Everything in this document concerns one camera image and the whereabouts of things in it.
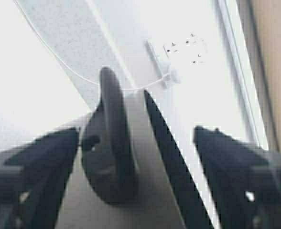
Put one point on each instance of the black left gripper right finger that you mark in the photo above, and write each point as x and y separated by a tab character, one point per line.
244	180

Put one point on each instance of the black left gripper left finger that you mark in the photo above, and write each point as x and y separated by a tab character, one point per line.
33	178

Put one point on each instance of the grey pot with black handles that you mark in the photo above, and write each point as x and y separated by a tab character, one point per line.
129	171

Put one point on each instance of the white plug adapter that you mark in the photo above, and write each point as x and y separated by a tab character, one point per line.
171	78

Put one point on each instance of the white wall outlet plate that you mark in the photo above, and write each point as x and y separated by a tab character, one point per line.
186	51

